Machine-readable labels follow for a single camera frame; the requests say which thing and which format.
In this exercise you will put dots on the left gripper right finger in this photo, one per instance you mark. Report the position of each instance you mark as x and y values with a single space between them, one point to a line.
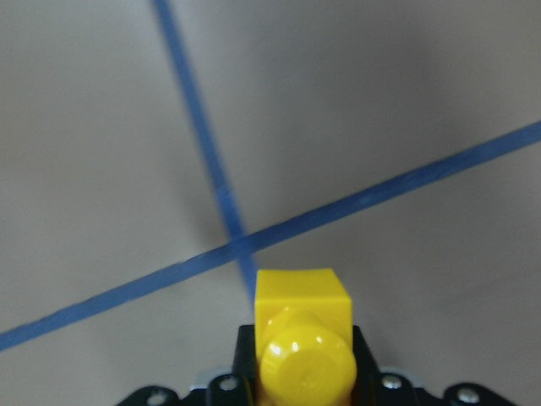
472 394

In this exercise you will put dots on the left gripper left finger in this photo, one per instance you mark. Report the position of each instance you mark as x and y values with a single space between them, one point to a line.
160 395

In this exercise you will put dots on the yellow toy block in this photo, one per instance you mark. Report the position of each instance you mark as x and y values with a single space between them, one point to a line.
303 338

